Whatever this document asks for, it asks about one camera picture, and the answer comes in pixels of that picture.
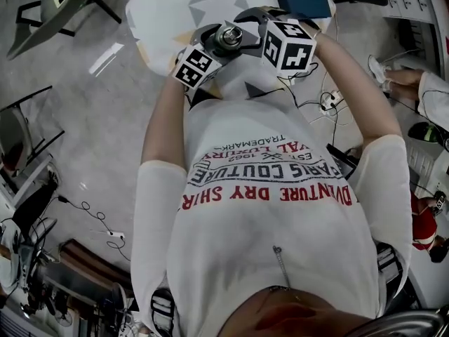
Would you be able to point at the white power strip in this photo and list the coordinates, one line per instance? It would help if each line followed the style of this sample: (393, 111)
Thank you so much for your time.
(331, 98)
(115, 234)

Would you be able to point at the head camera mount rim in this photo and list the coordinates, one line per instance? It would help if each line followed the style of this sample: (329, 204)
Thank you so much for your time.
(403, 323)

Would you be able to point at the grey chair with black legs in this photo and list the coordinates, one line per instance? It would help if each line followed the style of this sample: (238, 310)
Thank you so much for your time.
(45, 23)
(14, 128)

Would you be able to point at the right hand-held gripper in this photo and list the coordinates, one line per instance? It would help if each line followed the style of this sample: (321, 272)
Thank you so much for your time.
(287, 54)

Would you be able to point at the white printed paper sheet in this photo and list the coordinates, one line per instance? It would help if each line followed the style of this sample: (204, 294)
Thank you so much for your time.
(410, 5)

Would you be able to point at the person's left forearm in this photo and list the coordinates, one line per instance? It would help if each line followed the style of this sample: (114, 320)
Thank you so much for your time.
(165, 125)

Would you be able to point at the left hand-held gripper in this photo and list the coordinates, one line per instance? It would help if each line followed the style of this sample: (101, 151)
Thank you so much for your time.
(196, 67)

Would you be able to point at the white cabinet table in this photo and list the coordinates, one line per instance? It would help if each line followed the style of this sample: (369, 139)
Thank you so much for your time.
(35, 176)

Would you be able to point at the red item on chair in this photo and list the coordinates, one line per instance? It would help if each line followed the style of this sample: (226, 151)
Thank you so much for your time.
(12, 154)

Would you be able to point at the triangle-patterned tablecloth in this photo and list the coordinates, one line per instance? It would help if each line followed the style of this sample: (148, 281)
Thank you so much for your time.
(165, 12)

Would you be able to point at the black hip device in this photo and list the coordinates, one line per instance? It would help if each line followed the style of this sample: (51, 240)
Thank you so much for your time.
(342, 163)

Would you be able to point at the white printed t-shirt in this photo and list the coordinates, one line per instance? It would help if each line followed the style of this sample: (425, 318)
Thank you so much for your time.
(266, 230)

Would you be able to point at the person's face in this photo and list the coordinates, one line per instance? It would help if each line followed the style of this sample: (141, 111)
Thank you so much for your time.
(280, 314)

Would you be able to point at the person's black trousers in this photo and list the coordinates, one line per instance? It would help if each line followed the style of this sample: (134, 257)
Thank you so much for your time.
(200, 98)

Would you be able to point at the person's right forearm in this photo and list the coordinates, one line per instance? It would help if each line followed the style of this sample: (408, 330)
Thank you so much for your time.
(358, 90)

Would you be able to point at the black office chair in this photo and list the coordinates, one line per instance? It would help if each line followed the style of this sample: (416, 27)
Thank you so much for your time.
(33, 205)

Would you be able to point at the brown wooden board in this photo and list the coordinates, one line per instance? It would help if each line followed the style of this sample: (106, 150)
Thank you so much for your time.
(91, 262)

